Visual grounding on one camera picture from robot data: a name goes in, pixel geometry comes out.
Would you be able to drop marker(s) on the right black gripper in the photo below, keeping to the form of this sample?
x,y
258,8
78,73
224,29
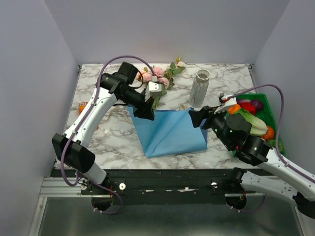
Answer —
x,y
197,116

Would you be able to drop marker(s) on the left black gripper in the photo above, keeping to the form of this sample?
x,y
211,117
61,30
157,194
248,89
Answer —
x,y
144,109

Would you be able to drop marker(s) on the blue wrapping paper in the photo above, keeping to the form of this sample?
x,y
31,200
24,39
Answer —
x,y
172,132

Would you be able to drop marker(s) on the pink flower bouquet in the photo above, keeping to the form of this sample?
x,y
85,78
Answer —
x,y
145,76

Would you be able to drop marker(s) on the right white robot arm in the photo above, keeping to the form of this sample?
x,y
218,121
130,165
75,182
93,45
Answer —
x,y
293,184

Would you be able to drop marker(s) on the white ceramic vase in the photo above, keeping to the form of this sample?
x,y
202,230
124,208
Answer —
x,y
199,88

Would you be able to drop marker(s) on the orange pepper toy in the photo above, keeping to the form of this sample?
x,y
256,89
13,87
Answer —
x,y
234,109

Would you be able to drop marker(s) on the red pepper toy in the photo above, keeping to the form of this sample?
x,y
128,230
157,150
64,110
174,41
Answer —
x,y
248,107

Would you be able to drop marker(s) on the green lettuce toy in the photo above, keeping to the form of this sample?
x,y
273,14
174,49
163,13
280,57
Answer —
x,y
259,127

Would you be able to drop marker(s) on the purple onion toy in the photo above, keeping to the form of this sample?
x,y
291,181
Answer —
x,y
259,106

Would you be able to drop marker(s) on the orange packet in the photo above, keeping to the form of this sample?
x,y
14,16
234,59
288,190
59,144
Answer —
x,y
82,106

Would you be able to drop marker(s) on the green plastic basket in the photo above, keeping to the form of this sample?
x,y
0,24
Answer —
x,y
266,114

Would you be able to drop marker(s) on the orange pumpkin toy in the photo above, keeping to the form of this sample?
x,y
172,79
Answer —
x,y
269,135

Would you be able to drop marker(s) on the green pepper toy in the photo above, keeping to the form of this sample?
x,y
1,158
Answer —
x,y
272,142

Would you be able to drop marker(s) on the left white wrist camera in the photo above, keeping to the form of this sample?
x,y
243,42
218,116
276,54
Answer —
x,y
153,90

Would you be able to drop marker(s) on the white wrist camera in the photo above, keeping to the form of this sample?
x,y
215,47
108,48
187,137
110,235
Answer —
x,y
227,101
153,90

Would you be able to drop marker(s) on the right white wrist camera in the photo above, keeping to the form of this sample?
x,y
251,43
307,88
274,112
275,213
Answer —
x,y
227,101

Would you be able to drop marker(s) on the aluminium rail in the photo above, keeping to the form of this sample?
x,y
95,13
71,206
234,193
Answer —
x,y
51,187

